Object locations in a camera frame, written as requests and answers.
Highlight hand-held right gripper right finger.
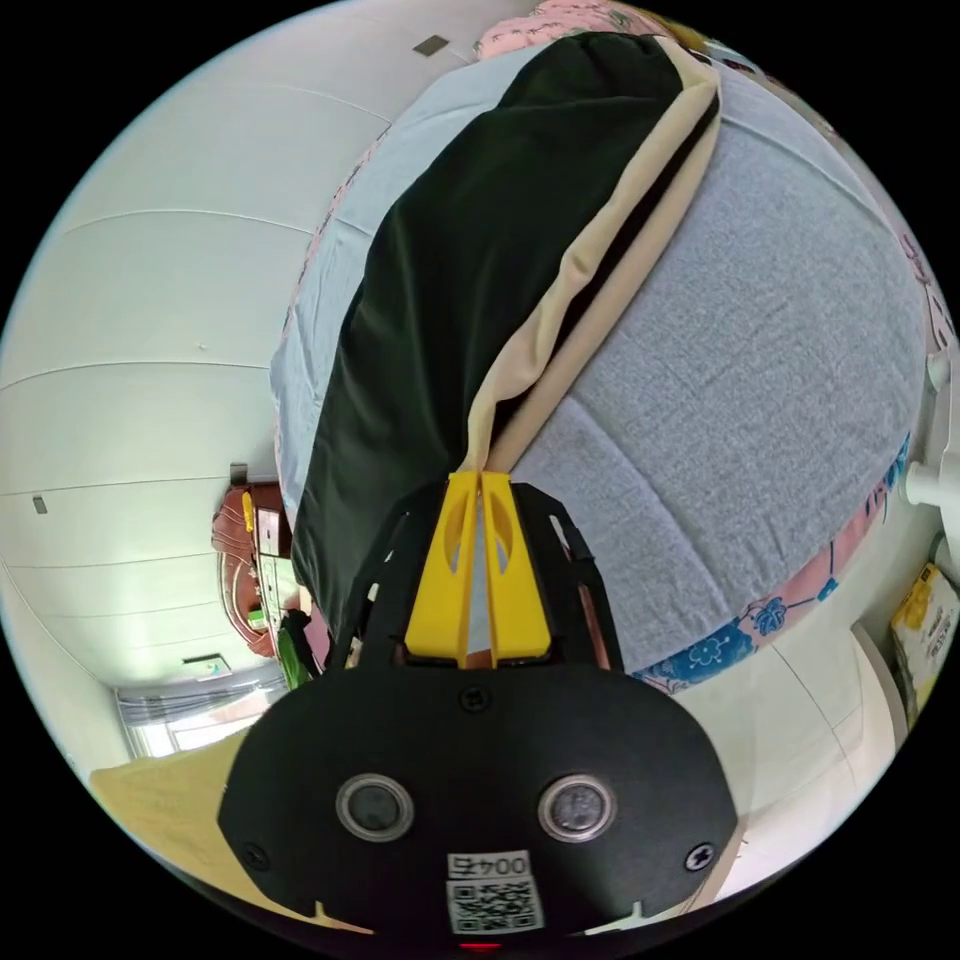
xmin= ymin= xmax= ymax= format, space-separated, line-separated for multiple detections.
xmin=479 ymin=470 xmax=554 ymax=667

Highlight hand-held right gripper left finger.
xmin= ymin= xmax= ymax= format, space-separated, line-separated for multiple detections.
xmin=403 ymin=471 xmax=482 ymax=667

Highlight black pants with beige lining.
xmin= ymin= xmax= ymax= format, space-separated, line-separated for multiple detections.
xmin=288 ymin=29 xmax=726 ymax=655

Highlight brown wooden cupboard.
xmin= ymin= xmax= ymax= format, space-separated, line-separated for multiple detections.
xmin=212 ymin=482 xmax=333 ymax=680

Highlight window with grey curtain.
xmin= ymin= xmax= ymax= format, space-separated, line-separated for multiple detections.
xmin=114 ymin=683 xmax=253 ymax=760

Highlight bed with grey floral-edged sheet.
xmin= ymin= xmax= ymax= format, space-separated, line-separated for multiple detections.
xmin=268 ymin=0 xmax=960 ymax=696

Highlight yellow and white bag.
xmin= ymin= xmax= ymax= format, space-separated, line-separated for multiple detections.
xmin=890 ymin=562 xmax=960 ymax=725

